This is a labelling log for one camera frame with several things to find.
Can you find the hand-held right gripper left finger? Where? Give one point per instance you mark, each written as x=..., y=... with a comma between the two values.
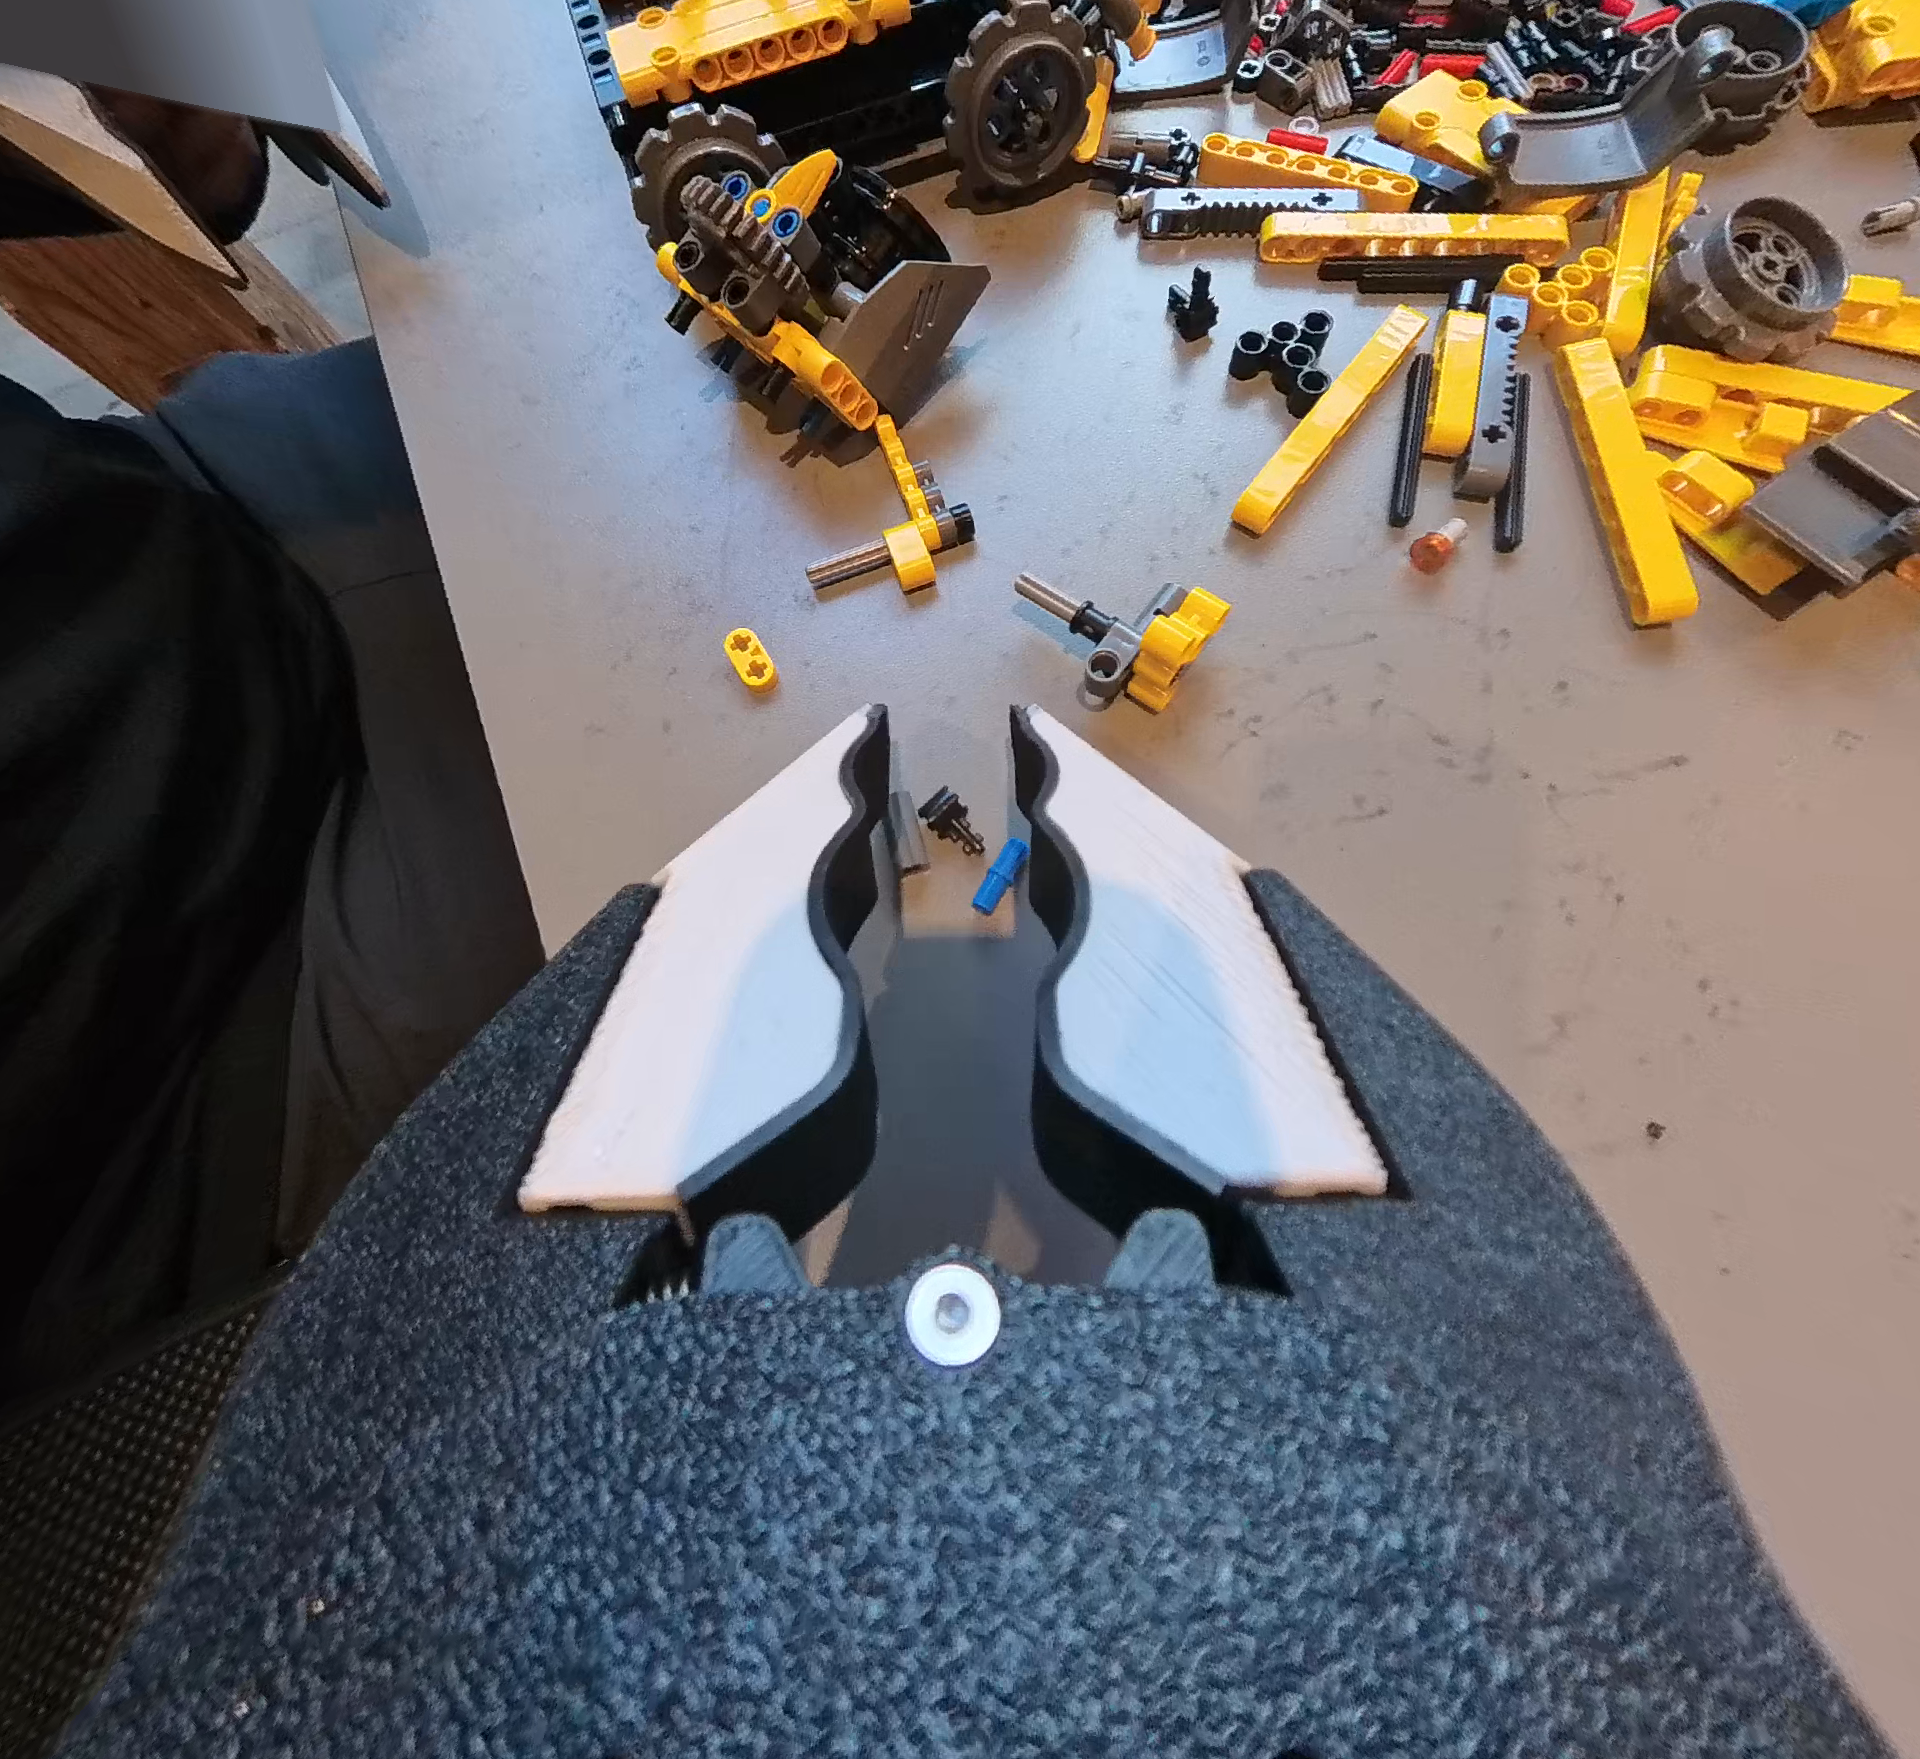
x=705, y=1011

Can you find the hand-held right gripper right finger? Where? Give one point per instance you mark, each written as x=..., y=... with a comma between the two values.
x=1200, y=1011

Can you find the blue pin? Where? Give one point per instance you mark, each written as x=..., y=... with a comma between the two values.
x=998, y=879

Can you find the black pin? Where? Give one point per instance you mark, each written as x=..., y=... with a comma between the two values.
x=954, y=821

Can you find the small yellow two-hole beam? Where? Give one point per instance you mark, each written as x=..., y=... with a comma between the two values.
x=749, y=657

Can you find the yellow grey axle assembly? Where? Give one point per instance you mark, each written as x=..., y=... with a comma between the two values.
x=1179, y=642

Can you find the orange transparent stud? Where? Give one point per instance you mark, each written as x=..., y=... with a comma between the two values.
x=1437, y=548

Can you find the black triple connector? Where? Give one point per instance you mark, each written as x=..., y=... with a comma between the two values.
x=1290, y=357

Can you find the pile of yellow beams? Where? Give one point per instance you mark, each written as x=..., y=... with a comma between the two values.
x=1618, y=470

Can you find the black T connector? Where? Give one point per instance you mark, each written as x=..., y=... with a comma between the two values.
x=1194, y=312

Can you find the small gear wheel assembly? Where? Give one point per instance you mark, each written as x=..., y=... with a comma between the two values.
x=898, y=320

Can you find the grey toy wheel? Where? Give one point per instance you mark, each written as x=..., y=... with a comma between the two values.
x=1753, y=282

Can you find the grey curved panel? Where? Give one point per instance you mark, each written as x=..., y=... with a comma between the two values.
x=1618, y=133

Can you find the black yellow toy vehicle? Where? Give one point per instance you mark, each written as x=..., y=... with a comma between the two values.
x=749, y=36

